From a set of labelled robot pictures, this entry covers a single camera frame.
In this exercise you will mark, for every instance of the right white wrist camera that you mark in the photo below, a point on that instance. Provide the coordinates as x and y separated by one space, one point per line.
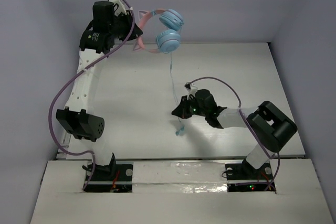
192 89

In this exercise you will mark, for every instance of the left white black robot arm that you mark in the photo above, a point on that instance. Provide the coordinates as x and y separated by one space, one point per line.
111 20

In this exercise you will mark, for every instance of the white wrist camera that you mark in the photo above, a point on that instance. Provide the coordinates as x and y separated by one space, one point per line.
192 89
119 7

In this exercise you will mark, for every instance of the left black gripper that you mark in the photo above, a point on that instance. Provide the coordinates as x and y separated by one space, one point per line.
128 28

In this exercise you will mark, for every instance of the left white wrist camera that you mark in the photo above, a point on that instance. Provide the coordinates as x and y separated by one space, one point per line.
119 7

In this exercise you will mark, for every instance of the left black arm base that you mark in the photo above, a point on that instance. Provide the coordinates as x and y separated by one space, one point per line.
115 177

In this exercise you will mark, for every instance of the white foil-covered foam block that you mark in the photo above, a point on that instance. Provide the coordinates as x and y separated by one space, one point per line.
178 177

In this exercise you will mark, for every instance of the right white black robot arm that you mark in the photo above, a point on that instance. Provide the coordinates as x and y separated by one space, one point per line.
271 127

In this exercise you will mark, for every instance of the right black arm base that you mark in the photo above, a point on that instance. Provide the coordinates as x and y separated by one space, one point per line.
242 177

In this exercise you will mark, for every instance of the aluminium rail front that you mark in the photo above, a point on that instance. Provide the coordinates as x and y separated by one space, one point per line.
223 158

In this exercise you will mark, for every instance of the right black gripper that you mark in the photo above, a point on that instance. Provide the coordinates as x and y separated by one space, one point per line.
183 107

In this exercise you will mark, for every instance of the aluminium rail left edge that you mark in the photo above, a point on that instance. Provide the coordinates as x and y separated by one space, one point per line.
64 142

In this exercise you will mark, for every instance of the pink blue cat-ear headphones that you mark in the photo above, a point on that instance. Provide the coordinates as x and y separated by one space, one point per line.
168 40

